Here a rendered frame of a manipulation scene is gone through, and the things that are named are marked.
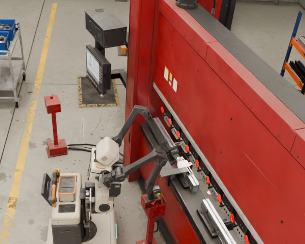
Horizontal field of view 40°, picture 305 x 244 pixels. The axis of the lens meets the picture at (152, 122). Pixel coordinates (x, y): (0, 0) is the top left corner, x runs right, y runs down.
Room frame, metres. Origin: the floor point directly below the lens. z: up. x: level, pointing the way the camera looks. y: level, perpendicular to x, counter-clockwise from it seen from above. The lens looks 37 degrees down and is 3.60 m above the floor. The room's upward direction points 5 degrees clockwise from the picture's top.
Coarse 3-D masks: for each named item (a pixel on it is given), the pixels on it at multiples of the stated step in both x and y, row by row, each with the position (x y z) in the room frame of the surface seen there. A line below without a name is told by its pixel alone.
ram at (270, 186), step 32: (160, 32) 3.59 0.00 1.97; (160, 64) 3.52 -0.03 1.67; (192, 64) 2.94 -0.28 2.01; (160, 96) 3.45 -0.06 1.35; (192, 96) 2.87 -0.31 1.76; (224, 96) 2.46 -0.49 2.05; (192, 128) 2.79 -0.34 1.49; (224, 128) 2.38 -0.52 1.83; (256, 128) 2.08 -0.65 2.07; (224, 160) 2.30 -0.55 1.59; (256, 160) 2.01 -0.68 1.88; (288, 160) 1.78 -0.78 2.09; (224, 192) 2.22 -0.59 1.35; (256, 192) 1.93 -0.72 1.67; (288, 192) 1.70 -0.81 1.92; (256, 224) 1.84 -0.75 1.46; (288, 224) 1.63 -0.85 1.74
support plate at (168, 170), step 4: (180, 160) 2.92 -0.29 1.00; (168, 164) 2.86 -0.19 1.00; (164, 168) 2.79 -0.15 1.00; (168, 168) 2.80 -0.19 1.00; (172, 168) 2.80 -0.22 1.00; (176, 168) 2.81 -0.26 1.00; (180, 168) 2.81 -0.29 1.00; (184, 168) 2.82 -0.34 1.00; (160, 172) 2.74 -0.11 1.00; (164, 172) 2.74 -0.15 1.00; (168, 172) 2.75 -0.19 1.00; (172, 172) 2.75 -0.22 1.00; (176, 172) 2.76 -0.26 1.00; (180, 172) 2.76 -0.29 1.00; (164, 176) 2.70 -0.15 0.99
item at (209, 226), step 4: (200, 208) 2.44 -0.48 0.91; (200, 212) 2.40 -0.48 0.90; (204, 212) 2.40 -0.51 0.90; (200, 216) 2.36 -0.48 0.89; (204, 216) 2.35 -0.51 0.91; (204, 220) 2.31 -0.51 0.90; (208, 220) 2.31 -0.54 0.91; (204, 224) 2.29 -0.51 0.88; (208, 224) 2.27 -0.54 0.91; (212, 224) 2.28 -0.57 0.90; (208, 228) 2.23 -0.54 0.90; (212, 228) 2.24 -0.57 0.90; (212, 232) 2.19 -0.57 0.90; (216, 232) 2.19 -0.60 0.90; (212, 236) 2.16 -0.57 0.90; (216, 236) 2.17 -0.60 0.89
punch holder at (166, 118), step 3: (165, 108) 3.32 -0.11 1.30; (165, 111) 3.31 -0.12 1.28; (168, 111) 3.24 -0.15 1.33; (165, 114) 3.30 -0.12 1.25; (168, 114) 3.23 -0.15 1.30; (171, 114) 3.19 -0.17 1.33; (165, 117) 3.29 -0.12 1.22; (168, 117) 3.23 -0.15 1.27; (171, 117) 3.19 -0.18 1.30; (165, 120) 3.28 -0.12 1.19; (171, 120) 3.19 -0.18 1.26; (168, 123) 3.20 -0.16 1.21; (168, 126) 3.20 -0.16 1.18
